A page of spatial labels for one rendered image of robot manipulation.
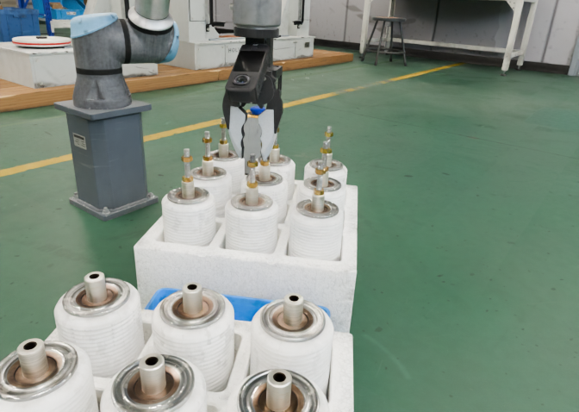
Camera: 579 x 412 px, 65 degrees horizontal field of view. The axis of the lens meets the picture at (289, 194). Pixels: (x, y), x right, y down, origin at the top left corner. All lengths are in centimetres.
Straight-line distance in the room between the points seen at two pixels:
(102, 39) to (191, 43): 220
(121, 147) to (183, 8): 228
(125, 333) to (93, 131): 80
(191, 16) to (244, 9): 278
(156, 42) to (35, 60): 158
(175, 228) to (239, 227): 12
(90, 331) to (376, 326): 57
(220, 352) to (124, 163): 88
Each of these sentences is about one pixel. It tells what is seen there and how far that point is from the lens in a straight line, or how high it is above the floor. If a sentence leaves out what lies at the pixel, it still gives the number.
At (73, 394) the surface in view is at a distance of 51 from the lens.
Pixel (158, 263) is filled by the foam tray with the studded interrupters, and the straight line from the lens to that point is 85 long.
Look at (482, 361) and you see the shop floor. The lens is 95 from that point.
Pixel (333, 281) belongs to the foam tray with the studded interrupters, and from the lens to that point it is 79.
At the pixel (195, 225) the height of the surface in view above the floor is 21.
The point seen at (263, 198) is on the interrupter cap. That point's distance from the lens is 83.
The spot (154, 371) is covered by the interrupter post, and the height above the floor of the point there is 28.
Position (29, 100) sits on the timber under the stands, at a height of 4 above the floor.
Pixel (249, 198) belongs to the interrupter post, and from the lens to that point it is 81.
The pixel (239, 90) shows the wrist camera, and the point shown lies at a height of 47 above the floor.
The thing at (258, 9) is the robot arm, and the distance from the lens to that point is 73.
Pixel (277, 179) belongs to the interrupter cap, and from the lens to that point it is 92.
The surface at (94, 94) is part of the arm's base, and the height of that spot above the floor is 34.
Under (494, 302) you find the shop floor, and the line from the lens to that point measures 112.
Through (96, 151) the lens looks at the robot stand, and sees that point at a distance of 132.
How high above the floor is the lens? 59
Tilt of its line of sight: 23 degrees down
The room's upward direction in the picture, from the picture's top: 3 degrees clockwise
